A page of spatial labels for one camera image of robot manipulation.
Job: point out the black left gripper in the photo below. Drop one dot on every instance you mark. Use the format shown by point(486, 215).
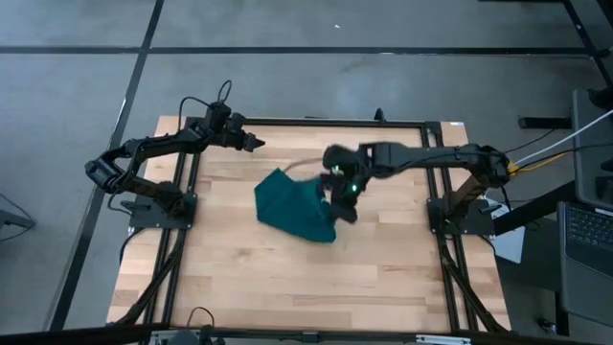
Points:
point(237, 134)

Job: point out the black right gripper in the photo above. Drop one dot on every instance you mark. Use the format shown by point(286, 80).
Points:
point(345, 177)

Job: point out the teal microfiber towel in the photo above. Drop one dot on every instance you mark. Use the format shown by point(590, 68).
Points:
point(292, 206)

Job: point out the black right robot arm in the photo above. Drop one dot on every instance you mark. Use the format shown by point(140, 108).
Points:
point(431, 155)

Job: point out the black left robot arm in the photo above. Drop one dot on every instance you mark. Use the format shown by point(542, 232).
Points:
point(158, 141)

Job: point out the white paper sheet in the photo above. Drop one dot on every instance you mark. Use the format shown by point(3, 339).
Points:
point(510, 244)

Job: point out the black diagonal desk bar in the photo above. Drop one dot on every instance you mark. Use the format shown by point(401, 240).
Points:
point(536, 211)

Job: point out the black desk foot bar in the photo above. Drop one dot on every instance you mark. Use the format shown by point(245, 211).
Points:
point(543, 122)

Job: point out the grey laptop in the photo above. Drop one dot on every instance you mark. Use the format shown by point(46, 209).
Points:
point(586, 268)

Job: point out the grey side desk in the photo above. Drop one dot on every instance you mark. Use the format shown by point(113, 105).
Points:
point(591, 158)

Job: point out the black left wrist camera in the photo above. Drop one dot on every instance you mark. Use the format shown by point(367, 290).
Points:
point(218, 115)

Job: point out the black aluminium table frame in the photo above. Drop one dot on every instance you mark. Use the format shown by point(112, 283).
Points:
point(335, 123)

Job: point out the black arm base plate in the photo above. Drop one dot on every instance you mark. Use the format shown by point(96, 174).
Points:
point(143, 218)
point(479, 226)

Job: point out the black desk leg frame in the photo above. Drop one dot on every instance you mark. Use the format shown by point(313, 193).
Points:
point(586, 38)

